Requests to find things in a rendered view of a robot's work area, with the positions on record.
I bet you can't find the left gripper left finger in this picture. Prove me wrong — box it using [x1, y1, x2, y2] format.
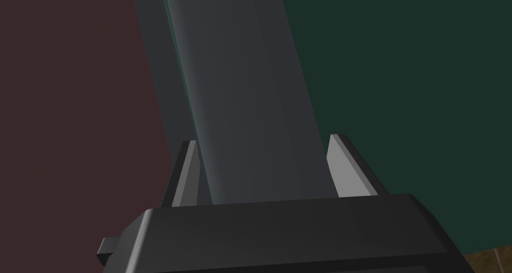
[160, 140, 201, 209]

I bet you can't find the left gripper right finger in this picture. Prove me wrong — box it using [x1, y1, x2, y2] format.
[325, 133, 389, 199]

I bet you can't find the dark maroon door leaf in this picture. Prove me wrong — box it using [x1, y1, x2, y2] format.
[0, 0, 174, 273]

